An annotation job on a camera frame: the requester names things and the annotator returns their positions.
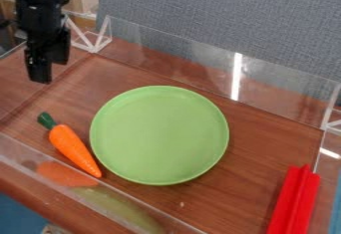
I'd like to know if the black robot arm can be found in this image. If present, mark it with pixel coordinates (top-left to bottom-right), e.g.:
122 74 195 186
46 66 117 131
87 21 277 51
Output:
15 0 71 84

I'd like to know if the green round plate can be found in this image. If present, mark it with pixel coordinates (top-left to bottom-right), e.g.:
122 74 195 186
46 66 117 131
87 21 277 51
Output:
90 86 229 185

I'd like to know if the clear acrylic tray wall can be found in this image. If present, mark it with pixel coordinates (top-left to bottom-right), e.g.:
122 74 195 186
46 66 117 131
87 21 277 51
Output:
0 17 341 234

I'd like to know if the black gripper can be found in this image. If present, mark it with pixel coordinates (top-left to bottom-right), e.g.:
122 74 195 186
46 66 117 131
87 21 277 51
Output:
16 0 71 84

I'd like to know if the red plastic bracket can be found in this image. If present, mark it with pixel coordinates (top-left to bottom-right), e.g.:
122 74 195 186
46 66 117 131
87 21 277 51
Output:
266 165 320 234

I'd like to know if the clear acrylic triangle bracket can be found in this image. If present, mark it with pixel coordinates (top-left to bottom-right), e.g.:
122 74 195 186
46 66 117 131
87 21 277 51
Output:
66 17 113 54

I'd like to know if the orange toy carrot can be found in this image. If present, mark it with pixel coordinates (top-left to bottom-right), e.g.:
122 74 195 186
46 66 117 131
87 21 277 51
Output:
38 113 102 177

